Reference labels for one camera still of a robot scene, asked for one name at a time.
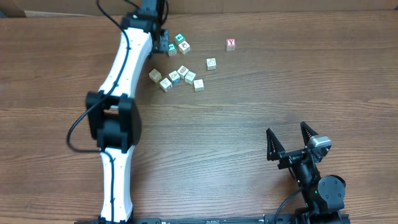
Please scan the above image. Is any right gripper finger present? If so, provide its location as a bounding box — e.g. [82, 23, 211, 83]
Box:
[300, 121, 318, 145]
[266, 128, 285, 161]

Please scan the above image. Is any green letter L block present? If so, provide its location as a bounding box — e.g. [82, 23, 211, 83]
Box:
[167, 43, 177, 57]

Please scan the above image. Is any small wooden picture block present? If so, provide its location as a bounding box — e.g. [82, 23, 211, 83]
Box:
[149, 68, 162, 83]

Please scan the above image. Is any wooden block blue side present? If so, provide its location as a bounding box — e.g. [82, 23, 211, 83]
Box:
[169, 70, 181, 85]

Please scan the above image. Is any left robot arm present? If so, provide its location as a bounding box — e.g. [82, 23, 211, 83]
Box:
[86, 0, 169, 223]

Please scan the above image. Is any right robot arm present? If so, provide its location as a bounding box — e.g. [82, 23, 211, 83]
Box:
[266, 121, 350, 224]

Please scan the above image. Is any green number four block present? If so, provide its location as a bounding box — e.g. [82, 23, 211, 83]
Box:
[174, 33, 186, 45]

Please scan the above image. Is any wooden block brown picture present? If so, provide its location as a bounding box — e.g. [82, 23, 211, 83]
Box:
[178, 40, 190, 55]

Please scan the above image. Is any wooden block red picture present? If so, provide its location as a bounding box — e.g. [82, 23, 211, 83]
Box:
[177, 65, 189, 80]

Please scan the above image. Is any wooden block text top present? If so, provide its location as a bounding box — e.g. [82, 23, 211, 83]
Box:
[184, 71, 196, 85]

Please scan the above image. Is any plain wooden block right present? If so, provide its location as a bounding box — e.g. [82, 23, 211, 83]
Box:
[206, 58, 216, 70]

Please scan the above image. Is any red letter Y block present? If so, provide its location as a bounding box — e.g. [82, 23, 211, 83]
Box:
[226, 39, 236, 51]

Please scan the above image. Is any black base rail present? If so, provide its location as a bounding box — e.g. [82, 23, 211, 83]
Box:
[74, 213, 351, 224]

